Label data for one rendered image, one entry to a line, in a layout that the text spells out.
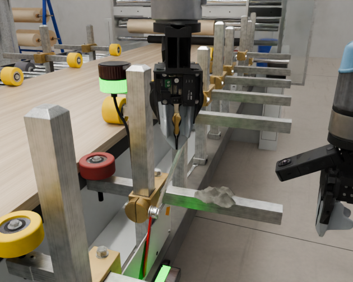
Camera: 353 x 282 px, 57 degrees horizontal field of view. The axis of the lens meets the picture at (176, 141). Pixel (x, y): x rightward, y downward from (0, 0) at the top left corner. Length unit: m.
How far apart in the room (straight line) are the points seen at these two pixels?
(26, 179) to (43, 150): 0.35
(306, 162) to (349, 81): 0.15
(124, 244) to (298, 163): 0.54
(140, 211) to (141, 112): 0.20
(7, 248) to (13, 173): 0.24
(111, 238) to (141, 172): 0.37
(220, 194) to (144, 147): 0.18
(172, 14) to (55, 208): 0.30
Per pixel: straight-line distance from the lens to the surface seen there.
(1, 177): 0.77
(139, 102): 0.59
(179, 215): 0.90
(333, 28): 9.14
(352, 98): 0.57
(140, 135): 0.61
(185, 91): 0.48
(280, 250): 1.94
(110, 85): 0.60
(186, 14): 0.48
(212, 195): 0.68
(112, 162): 0.74
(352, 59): 0.56
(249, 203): 0.68
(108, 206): 1.01
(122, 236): 0.97
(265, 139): 3.04
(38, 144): 0.39
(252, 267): 1.80
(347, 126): 0.58
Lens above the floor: 1.23
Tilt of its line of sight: 23 degrees down
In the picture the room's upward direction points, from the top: straight up
